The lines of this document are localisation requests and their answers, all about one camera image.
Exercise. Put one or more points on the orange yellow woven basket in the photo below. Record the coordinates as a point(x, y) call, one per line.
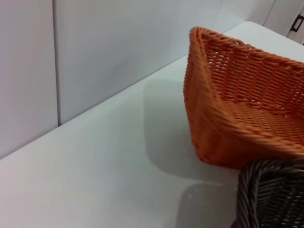
point(244, 107)

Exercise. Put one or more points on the dark brown woven basket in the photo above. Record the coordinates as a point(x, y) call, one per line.
point(275, 199)

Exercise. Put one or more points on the black wall fixture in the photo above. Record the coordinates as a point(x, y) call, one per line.
point(297, 23)

